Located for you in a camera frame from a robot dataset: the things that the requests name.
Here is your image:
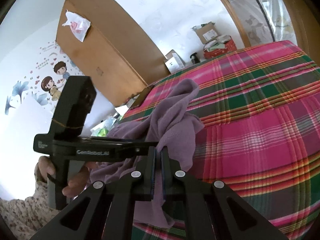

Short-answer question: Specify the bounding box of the purple fleece garment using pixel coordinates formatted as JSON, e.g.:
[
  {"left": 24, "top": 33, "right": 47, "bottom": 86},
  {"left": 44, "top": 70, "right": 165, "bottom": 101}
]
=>
[{"left": 88, "top": 77, "right": 205, "bottom": 228}]

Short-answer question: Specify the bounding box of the floral sleeve forearm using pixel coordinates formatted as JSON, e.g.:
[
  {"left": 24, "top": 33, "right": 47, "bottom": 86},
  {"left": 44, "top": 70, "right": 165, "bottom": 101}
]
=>
[{"left": 0, "top": 167, "right": 59, "bottom": 239}]

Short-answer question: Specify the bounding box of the person left hand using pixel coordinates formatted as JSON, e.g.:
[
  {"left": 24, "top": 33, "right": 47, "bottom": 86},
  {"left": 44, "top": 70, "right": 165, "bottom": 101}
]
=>
[{"left": 37, "top": 155, "right": 97, "bottom": 198}]

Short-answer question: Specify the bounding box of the black smartphone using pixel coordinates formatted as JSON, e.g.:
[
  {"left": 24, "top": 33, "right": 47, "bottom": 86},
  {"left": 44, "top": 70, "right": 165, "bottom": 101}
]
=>
[{"left": 131, "top": 85, "right": 155, "bottom": 109}]

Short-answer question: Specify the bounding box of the white small box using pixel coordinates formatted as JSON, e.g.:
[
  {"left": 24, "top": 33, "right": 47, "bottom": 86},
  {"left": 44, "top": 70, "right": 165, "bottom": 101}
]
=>
[{"left": 165, "top": 50, "right": 185, "bottom": 74}]

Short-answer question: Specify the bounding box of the wooden wardrobe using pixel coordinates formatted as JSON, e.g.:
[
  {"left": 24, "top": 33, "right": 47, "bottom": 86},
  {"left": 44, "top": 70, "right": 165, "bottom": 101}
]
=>
[{"left": 56, "top": 0, "right": 170, "bottom": 107}]

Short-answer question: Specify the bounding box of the pink plaid bed cover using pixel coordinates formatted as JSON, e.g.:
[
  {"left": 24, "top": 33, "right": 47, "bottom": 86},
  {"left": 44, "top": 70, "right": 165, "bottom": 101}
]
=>
[{"left": 123, "top": 40, "right": 319, "bottom": 239}]

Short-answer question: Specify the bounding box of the white plastic bag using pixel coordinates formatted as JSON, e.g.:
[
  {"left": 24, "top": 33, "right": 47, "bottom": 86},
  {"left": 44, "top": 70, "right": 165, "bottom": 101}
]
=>
[{"left": 62, "top": 10, "right": 91, "bottom": 42}]

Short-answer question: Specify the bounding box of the red box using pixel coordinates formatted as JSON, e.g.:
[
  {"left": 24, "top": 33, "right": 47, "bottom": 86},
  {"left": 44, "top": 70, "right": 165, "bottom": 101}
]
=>
[{"left": 204, "top": 38, "right": 237, "bottom": 59}]

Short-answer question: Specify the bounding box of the brown cardboard box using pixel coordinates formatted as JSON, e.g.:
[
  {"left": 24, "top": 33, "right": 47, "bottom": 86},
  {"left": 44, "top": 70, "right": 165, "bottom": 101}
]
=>
[{"left": 192, "top": 22, "right": 218, "bottom": 44}]

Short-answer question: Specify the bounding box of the cartoon couple wall sticker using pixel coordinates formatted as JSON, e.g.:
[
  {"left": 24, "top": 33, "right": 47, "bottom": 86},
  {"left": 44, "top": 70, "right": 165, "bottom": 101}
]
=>
[{"left": 4, "top": 41, "right": 83, "bottom": 115}]

